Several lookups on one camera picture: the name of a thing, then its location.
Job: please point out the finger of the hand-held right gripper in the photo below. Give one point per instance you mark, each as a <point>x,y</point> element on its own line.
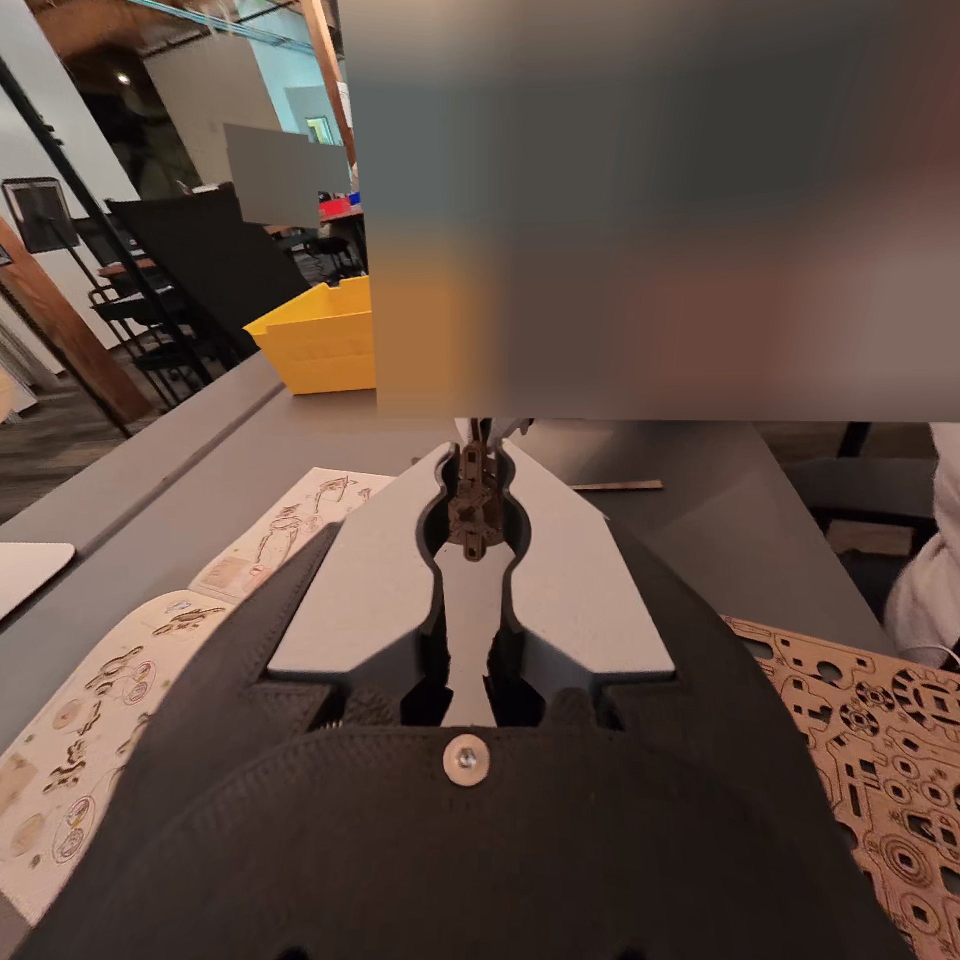
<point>504,427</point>

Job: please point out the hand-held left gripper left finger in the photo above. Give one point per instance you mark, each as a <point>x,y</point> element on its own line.
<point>360,577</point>

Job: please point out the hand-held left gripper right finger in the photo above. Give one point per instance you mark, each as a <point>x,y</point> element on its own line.
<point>585,585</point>

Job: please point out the small brown wooden model assembly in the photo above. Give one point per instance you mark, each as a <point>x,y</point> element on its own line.
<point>472,502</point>

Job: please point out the laser-cut wooden parts sheet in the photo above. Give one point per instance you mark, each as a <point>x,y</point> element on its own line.
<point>885,765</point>

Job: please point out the thin wooden strip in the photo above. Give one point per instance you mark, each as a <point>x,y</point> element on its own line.
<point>616,486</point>

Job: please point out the yellow plastic bin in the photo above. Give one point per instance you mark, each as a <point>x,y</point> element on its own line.
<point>322,345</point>

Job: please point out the red and blue containers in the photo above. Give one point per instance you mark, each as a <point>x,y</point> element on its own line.
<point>341,204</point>

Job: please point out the dark grey chair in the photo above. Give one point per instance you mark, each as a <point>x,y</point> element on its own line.
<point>862,487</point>

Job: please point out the illustrated instruction booklet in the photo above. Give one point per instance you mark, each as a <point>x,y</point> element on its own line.
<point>90,712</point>

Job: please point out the grey panel board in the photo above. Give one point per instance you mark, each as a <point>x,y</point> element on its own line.
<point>285,176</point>

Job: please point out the white flat pad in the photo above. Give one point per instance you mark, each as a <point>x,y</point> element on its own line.
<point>26,570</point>

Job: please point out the person's white clothing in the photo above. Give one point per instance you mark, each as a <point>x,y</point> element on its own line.
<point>926,577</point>

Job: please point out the wooden ceiling beam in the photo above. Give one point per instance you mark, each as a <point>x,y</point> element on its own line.
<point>326,75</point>

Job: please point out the black slanted metal pole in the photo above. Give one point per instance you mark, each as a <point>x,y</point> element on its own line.
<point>97,225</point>

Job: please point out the framed tablet on stand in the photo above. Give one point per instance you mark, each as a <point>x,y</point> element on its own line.
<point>37,214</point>

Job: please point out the brown wooden post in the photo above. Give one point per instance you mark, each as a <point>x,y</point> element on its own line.
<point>67,337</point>

